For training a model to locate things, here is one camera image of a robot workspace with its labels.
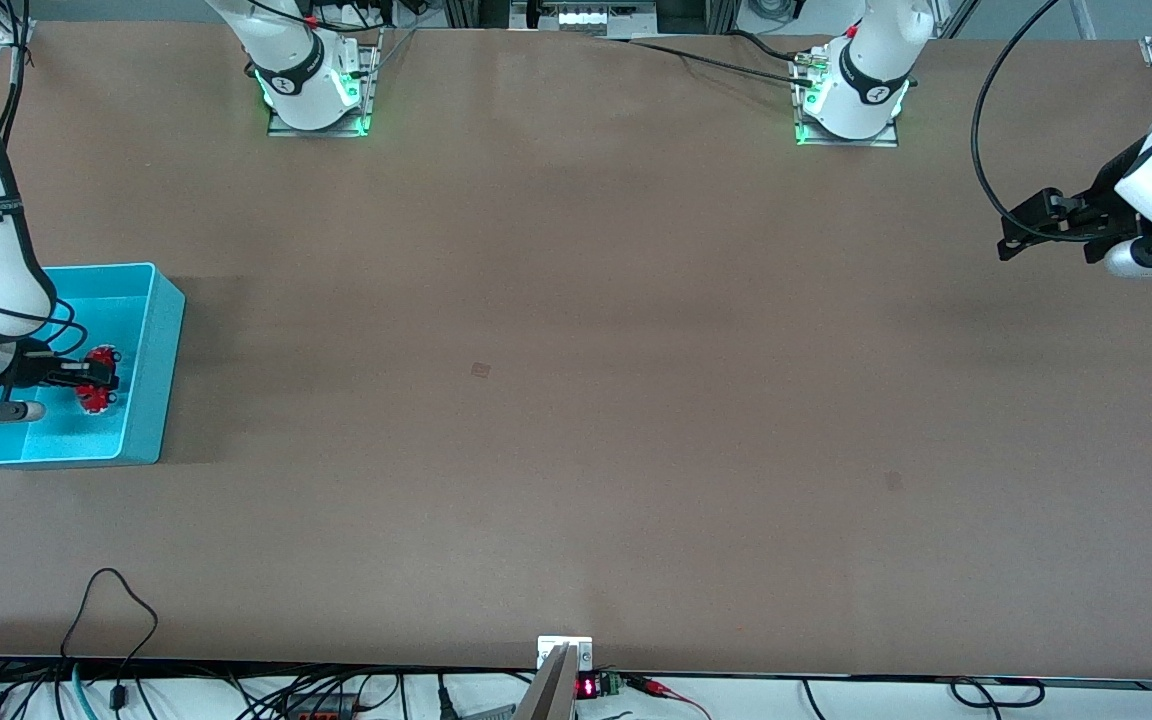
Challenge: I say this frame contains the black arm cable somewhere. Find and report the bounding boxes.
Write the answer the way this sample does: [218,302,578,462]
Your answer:
[970,0,1065,243]
[0,0,90,359]

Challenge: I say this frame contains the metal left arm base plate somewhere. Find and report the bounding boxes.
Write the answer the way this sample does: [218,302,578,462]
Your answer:
[793,44,903,150]

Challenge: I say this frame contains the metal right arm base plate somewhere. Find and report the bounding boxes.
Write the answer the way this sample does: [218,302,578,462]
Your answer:
[265,24,383,139]

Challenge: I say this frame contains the black power strip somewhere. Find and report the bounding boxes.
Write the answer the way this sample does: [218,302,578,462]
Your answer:
[281,690,359,720]

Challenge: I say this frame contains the long black base cable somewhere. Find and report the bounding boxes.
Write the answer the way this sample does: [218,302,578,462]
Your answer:
[596,36,819,85]

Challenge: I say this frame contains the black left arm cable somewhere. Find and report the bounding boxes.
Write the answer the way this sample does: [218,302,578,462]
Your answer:
[970,0,1065,243]

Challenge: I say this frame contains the red clip lead wires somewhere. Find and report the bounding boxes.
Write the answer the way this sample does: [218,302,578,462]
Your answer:
[624,674,713,720]

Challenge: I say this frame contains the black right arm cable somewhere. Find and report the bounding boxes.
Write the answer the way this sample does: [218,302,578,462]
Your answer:
[0,0,90,359]

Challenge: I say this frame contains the red beetle toy car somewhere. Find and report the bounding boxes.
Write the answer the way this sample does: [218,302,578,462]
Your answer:
[74,344,125,415]

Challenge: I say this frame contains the grey metal camera mount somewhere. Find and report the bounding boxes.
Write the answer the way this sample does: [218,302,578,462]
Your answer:
[513,635,595,720]

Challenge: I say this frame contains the black coiled floor cable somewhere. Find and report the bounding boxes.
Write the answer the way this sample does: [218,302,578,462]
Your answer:
[949,677,1047,710]

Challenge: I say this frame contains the short black base cable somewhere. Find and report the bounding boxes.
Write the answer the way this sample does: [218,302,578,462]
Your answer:
[729,30,815,65]

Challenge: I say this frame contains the thin black looped cable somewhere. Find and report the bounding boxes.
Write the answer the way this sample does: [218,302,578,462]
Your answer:
[59,567,160,713]

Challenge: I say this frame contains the blue plastic box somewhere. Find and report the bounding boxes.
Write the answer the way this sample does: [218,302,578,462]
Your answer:
[0,262,187,469]

